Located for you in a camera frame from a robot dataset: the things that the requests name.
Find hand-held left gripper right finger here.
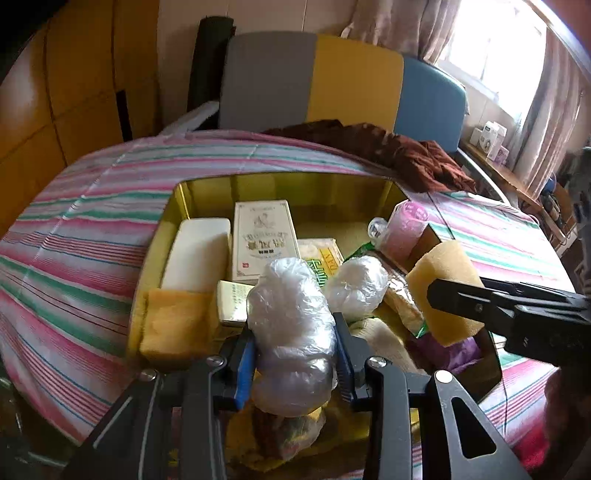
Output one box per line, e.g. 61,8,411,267
331,312,532,480

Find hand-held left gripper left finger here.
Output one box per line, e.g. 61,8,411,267
76,330,257,480

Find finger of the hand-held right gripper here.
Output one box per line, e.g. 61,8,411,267
427,277,522,330
480,277,573,303

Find beige snack packet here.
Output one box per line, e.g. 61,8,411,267
383,272,430,337

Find purple packet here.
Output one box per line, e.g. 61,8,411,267
416,332,481,374

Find large clear plastic bag bundle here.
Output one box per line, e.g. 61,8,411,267
247,257,339,416

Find small green white box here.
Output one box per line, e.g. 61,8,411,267
216,280,254,328

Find small white plastic bag ball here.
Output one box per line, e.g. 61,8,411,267
325,255,390,319

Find pink bag roll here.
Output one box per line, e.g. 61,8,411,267
368,200,432,264

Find cracker packet green ends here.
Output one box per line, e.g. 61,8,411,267
298,237,365,289

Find white box grey print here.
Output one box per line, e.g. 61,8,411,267
231,200,298,284

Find gold metal tin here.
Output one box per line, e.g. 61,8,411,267
127,174,503,402

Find red cloth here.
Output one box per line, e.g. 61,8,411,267
522,364,591,472

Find cluttered shelf unit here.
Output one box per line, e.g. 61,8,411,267
540,143,591,296

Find wooden desk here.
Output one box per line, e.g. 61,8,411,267
462,141,566,245

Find brown cloth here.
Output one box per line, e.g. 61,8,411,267
263,119,476,193

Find white carton with round print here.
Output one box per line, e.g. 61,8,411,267
480,121,508,155

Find patterned curtain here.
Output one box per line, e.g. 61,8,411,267
342,0,460,65
512,28,591,199

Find striped tablecloth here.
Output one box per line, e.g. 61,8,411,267
0,129,578,462

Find grey yellow blue chair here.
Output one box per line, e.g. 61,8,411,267
159,31,522,208

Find black rolled mat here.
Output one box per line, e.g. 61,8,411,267
187,16,236,114

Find wooden wardrobe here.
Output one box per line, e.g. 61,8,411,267
0,0,162,241

